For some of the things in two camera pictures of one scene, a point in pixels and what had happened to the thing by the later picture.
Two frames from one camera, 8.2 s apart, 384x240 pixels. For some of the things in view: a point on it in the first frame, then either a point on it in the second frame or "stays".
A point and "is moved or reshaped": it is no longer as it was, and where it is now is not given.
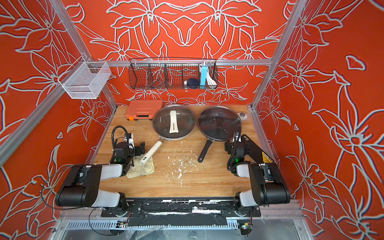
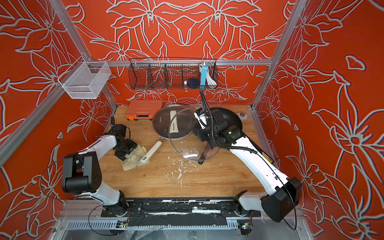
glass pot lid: x=218 y=123 -> x=183 y=140
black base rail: x=180 y=212 stays
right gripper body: x=229 y=146 -> x=204 y=134
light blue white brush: x=205 y=76 stays
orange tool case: x=143 y=109 stays
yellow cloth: x=136 y=169 is moved or reshaped
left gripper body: x=137 y=152 -> x=128 y=146
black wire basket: x=164 y=73 stays
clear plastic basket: x=85 y=80 stays
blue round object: x=193 y=83 stays
